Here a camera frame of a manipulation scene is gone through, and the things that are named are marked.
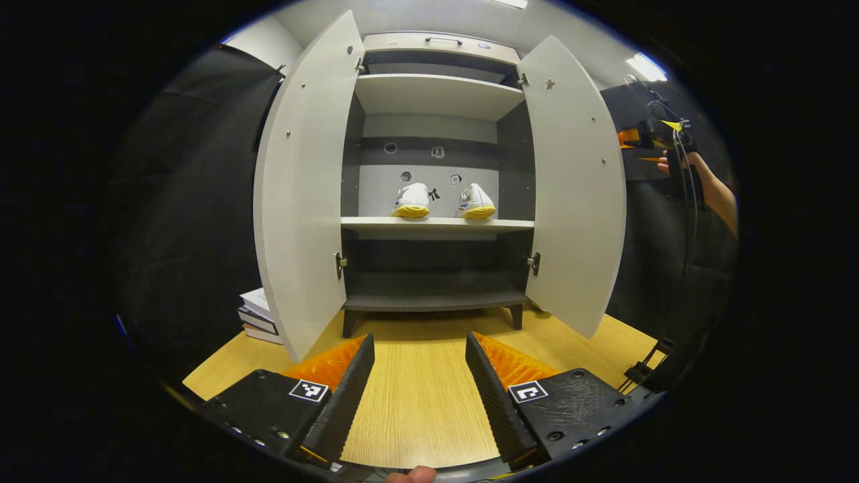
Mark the dark grey cabinet shelf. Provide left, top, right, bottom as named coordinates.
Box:
left=342, top=272, right=529, bottom=313

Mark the white shoe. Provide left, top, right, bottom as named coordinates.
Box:
left=456, top=183, right=497, bottom=220
left=391, top=182, right=432, bottom=219

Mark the black backdrop cloth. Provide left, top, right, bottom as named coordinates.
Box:
left=111, top=44, right=283, bottom=383
left=599, top=80, right=739, bottom=393

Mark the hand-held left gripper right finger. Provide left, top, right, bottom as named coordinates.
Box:
left=465, top=331, right=655, bottom=470

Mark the grey shoe cabinet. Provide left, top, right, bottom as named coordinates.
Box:
left=339, top=30, right=538, bottom=339

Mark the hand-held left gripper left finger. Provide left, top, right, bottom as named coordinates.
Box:
left=201, top=333, right=376, bottom=465

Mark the light grey cabinet door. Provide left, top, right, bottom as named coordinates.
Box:
left=253, top=9, right=366, bottom=363
left=517, top=35, right=628, bottom=339

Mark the white cabinet shelf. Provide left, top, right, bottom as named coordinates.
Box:
left=354, top=74, right=525, bottom=121
left=340, top=216, right=536, bottom=233

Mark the black cable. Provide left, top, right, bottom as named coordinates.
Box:
left=621, top=121, right=702, bottom=396

